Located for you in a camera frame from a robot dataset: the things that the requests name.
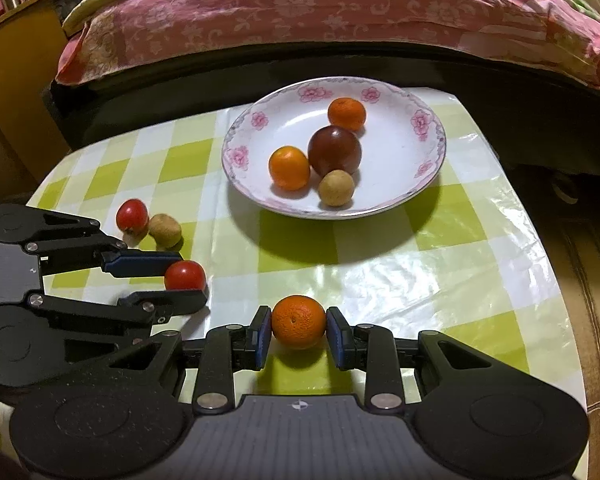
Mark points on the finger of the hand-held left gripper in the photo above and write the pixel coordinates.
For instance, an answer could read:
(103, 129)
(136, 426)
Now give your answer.
(140, 263)
(180, 302)

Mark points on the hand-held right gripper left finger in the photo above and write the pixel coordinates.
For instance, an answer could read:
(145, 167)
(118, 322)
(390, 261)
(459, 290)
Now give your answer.
(264, 337)

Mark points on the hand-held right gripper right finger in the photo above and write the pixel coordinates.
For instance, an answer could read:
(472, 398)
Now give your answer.
(334, 340)

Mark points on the red cherry tomato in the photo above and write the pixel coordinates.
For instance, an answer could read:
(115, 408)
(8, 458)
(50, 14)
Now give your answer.
(131, 215)
(185, 276)

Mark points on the mandarin orange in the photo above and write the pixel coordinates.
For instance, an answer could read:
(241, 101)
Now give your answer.
(299, 322)
(290, 167)
(347, 113)

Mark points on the small brown kiwi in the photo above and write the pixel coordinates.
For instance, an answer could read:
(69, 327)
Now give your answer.
(165, 230)
(336, 188)

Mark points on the white floral plate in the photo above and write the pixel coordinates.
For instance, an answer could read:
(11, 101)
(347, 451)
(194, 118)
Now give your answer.
(290, 120)

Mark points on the green checkered plastic tablecloth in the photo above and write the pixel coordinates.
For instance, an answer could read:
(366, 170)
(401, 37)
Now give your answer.
(389, 270)

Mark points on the wooden cabinet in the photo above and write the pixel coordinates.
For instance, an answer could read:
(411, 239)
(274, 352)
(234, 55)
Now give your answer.
(15, 85)

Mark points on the dark red tomato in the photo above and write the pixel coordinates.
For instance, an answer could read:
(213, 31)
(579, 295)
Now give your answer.
(335, 150)

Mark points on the pink floral bed sheet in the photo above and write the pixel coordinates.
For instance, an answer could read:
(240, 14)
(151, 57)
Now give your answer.
(280, 10)

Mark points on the black bed frame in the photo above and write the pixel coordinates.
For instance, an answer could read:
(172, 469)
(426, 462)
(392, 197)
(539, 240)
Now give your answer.
(180, 90)

